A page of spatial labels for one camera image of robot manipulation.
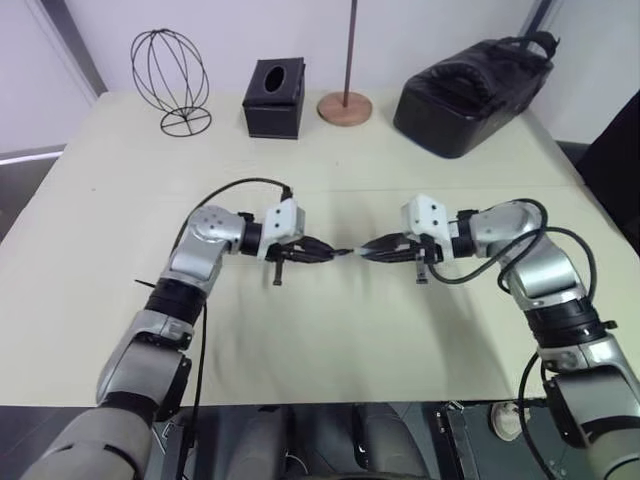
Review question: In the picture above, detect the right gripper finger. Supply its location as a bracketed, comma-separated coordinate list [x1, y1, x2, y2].
[363, 248, 419, 264]
[366, 233, 408, 252]

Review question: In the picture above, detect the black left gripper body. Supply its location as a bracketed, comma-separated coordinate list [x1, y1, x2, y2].
[262, 237, 309, 288]

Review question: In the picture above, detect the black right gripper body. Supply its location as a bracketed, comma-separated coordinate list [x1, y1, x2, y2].
[399, 233, 445, 286]

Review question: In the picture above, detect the cream tablecloth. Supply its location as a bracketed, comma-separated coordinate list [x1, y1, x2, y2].
[0, 88, 640, 409]

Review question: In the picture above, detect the wooden round-base pole stand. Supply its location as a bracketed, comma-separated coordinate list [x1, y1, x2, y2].
[316, 0, 375, 126]

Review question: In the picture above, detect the black leather tissue box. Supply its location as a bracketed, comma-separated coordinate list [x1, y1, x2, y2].
[241, 55, 308, 141]

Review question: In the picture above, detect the black quilted bag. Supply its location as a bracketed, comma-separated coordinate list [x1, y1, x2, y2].
[392, 30, 558, 161]

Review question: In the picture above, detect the white round object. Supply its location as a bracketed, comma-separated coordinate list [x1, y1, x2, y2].
[489, 402, 522, 437]

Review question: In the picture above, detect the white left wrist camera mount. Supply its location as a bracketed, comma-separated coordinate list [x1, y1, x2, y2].
[258, 198, 308, 262]

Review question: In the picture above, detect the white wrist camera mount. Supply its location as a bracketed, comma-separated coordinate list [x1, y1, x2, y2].
[258, 198, 308, 262]
[398, 194, 459, 262]

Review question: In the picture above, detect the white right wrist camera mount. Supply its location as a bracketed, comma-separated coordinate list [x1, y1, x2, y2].
[398, 194, 459, 262]

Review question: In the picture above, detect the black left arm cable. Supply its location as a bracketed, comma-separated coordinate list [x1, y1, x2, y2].
[180, 177, 296, 454]

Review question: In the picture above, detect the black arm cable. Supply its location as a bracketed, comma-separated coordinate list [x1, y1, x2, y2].
[180, 177, 296, 454]
[427, 199, 599, 454]

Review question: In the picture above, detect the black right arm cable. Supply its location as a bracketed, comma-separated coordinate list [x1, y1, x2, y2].
[427, 199, 599, 454]

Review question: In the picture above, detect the black wire egg-shaped stand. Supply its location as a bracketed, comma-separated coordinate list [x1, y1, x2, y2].
[130, 29, 214, 138]

